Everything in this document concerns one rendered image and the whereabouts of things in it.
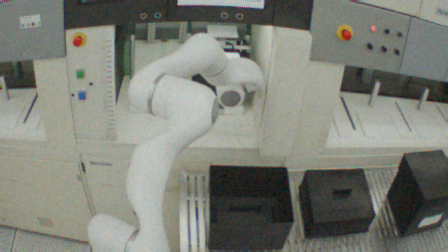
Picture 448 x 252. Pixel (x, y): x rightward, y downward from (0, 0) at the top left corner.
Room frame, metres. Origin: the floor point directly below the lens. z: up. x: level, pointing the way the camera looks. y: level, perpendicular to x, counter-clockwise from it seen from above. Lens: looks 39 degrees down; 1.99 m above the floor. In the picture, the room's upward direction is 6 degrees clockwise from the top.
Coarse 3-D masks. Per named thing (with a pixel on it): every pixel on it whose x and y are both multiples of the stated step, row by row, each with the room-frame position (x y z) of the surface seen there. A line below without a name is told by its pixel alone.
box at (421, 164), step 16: (416, 160) 1.12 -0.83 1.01; (432, 160) 1.13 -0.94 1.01; (400, 176) 1.12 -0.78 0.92; (416, 176) 1.02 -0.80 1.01; (432, 176) 1.02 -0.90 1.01; (400, 192) 1.06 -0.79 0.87; (416, 192) 0.96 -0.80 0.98; (432, 192) 0.93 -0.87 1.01; (400, 208) 1.01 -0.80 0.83; (416, 208) 0.91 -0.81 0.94; (432, 208) 0.90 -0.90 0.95; (400, 224) 0.95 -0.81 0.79; (416, 224) 0.90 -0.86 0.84; (432, 224) 0.92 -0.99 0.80
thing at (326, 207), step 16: (304, 176) 1.18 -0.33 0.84; (320, 176) 1.16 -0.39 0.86; (336, 176) 1.16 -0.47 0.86; (352, 176) 1.17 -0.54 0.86; (304, 192) 1.12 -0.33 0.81; (320, 192) 1.07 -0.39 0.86; (336, 192) 1.06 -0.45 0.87; (352, 192) 1.07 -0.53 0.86; (368, 192) 1.08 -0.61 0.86; (304, 208) 1.06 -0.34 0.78; (320, 208) 0.99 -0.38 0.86; (336, 208) 0.99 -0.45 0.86; (352, 208) 0.99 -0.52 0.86; (368, 208) 0.98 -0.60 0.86; (304, 224) 0.98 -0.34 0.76; (320, 224) 0.92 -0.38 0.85; (336, 224) 0.92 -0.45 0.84; (352, 224) 0.93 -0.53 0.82; (368, 224) 0.94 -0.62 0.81
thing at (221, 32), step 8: (208, 32) 1.55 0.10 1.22; (216, 32) 1.55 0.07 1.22; (224, 32) 1.56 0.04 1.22; (232, 32) 1.56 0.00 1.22; (224, 40) 1.55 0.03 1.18; (240, 40) 1.68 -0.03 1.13; (240, 48) 1.57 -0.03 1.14; (248, 48) 1.58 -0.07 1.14; (248, 56) 1.55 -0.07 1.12; (192, 80) 1.51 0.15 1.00; (200, 80) 1.47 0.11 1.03; (216, 88) 1.48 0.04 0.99; (216, 96) 1.48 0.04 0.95
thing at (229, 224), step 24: (216, 168) 1.11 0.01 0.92; (240, 168) 1.11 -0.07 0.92; (264, 168) 1.12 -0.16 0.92; (216, 192) 1.11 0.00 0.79; (240, 192) 1.11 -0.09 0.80; (264, 192) 1.12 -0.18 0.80; (288, 192) 1.02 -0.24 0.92; (216, 216) 0.98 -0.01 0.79; (240, 216) 1.01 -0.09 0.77; (264, 216) 1.02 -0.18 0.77; (288, 216) 0.93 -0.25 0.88; (216, 240) 0.84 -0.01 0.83; (240, 240) 0.84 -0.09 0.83; (264, 240) 0.85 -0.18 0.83
